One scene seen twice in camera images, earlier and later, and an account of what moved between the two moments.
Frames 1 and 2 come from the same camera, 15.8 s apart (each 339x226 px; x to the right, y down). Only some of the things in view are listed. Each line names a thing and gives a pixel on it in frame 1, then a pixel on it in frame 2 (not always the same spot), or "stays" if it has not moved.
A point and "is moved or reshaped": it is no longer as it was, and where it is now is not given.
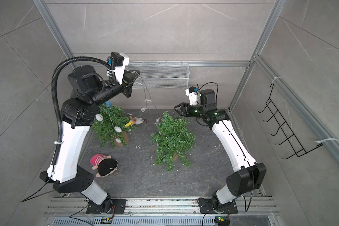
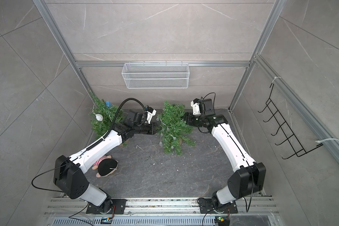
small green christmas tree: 112,130 stays
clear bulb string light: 147,100 -> 166,129
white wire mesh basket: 158,74 stays
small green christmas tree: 172,139 is moved or reshaped
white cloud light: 99,117 stays
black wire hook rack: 294,143 stays
